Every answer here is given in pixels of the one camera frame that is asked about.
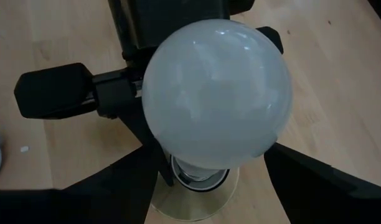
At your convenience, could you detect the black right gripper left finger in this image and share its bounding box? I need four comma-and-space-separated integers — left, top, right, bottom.
0, 144, 162, 224

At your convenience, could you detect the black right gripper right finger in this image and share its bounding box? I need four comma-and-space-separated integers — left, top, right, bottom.
264, 142, 381, 224

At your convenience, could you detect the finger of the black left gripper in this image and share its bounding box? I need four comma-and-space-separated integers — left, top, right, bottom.
95, 73, 176, 188

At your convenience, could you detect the metal lamp base with socket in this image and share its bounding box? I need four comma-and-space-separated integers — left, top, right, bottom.
149, 154, 240, 223

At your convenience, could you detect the white frosted lightbulb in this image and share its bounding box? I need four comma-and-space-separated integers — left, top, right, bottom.
141, 18, 294, 170

